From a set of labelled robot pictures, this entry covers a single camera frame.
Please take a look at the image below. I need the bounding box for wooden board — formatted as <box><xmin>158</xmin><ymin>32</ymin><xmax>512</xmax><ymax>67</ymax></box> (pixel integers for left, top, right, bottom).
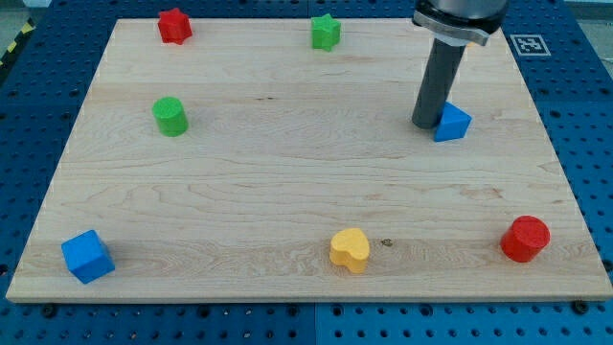
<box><xmin>7</xmin><ymin>19</ymin><xmax>612</xmax><ymax>304</ymax></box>

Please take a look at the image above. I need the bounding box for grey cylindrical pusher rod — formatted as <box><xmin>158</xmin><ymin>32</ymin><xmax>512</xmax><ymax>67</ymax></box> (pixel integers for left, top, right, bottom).
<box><xmin>411</xmin><ymin>38</ymin><xmax>465</xmax><ymax>129</ymax></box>

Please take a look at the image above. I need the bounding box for red star block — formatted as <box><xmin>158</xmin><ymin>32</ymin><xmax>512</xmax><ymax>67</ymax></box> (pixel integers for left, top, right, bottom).
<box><xmin>157</xmin><ymin>8</ymin><xmax>193</xmax><ymax>45</ymax></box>

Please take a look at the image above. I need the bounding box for blue triangle block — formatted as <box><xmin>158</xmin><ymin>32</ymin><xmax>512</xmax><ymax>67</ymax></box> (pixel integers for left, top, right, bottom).
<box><xmin>434</xmin><ymin>103</ymin><xmax>472</xmax><ymax>142</ymax></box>

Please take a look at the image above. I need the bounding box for robot arm flange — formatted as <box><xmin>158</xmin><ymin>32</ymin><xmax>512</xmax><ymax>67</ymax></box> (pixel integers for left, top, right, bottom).
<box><xmin>413</xmin><ymin>0</ymin><xmax>510</xmax><ymax>47</ymax></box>

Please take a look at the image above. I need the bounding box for yellow heart block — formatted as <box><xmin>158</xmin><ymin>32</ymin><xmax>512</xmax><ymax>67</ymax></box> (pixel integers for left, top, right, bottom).
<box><xmin>329</xmin><ymin>228</ymin><xmax>371</xmax><ymax>274</ymax></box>

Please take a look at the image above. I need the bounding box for green cylinder block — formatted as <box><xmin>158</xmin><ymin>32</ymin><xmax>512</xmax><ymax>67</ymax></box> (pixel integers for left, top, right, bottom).
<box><xmin>152</xmin><ymin>97</ymin><xmax>189</xmax><ymax>137</ymax></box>

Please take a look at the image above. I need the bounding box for blue cube block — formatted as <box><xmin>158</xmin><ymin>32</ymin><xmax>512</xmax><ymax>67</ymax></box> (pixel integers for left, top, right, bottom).
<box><xmin>60</xmin><ymin>229</ymin><xmax>115</xmax><ymax>285</ymax></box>

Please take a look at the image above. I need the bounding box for fiducial marker tag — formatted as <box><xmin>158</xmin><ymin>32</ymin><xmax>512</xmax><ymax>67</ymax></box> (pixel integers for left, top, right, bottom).
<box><xmin>511</xmin><ymin>34</ymin><xmax>551</xmax><ymax>57</ymax></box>

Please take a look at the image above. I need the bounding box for green star block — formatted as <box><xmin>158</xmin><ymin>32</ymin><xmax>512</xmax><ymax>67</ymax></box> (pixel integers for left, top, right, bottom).
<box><xmin>310</xmin><ymin>13</ymin><xmax>341</xmax><ymax>52</ymax></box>

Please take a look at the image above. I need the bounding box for red cylinder block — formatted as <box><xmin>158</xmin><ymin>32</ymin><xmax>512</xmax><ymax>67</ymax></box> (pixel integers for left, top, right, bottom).
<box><xmin>500</xmin><ymin>215</ymin><xmax>551</xmax><ymax>263</ymax></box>

